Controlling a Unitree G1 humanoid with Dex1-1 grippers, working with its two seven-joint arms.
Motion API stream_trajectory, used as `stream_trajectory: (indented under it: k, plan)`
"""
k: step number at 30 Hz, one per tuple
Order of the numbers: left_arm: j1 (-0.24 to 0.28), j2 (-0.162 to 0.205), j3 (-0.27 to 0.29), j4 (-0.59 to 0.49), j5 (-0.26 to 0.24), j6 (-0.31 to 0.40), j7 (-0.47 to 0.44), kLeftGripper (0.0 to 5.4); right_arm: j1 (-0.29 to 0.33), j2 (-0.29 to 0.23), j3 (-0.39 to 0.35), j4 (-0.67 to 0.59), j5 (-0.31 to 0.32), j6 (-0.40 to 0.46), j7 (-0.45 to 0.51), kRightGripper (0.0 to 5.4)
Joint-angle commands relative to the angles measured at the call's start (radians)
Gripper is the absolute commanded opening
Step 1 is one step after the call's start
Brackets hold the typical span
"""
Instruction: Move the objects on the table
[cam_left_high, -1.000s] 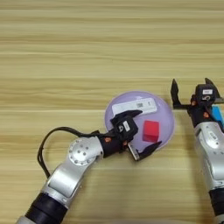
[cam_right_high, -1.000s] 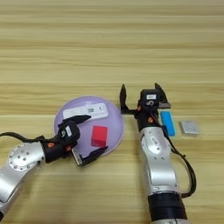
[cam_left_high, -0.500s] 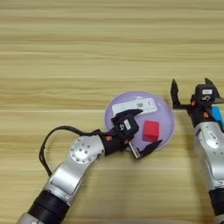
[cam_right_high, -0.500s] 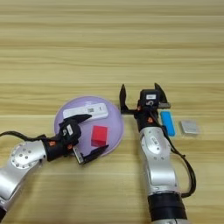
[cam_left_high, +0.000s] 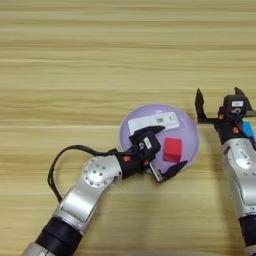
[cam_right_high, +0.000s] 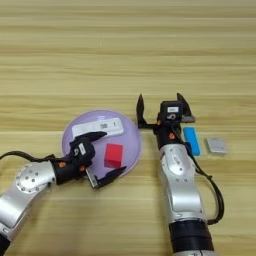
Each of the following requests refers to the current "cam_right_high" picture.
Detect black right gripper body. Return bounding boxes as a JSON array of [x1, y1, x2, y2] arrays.
[[153, 120, 187, 151]]

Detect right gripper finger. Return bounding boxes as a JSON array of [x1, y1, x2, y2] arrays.
[[176, 92, 197, 124], [135, 93, 158, 130]]

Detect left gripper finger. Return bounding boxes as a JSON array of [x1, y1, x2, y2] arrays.
[[85, 165, 128, 190], [76, 130, 108, 144]]

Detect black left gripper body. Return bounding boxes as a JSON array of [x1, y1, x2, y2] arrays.
[[53, 155, 95, 186]]

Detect white test cassette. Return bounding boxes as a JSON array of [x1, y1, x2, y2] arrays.
[[71, 117, 125, 140]]

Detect red cube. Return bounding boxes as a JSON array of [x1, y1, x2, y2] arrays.
[[103, 143, 124, 169]]

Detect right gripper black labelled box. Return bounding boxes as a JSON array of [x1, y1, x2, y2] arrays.
[[158, 100, 185, 125]]

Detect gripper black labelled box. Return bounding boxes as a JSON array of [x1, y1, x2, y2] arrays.
[[158, 100, 185, 125], [68, 136, 96, 165]]

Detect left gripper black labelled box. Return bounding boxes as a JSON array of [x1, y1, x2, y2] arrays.
[[68, 136, 96, 165]]

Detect blue rectangular block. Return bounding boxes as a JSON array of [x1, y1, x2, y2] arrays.
[[182, 126, 202, 157]]

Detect round purple plate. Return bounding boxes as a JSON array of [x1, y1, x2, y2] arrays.
[[61, 109, 144, 180]]

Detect grey square block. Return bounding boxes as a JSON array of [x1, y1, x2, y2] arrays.
[[205, 136, 230, 155]]

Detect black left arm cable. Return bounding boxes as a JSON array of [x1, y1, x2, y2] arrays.
[[0, 150, 57, 165]]

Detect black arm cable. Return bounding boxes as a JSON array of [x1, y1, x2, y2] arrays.
[[0, 150, 57, 165], [181, 133, 226, 226]]

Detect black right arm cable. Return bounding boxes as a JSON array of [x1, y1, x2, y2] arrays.
[[181, 133, 226, 226]]

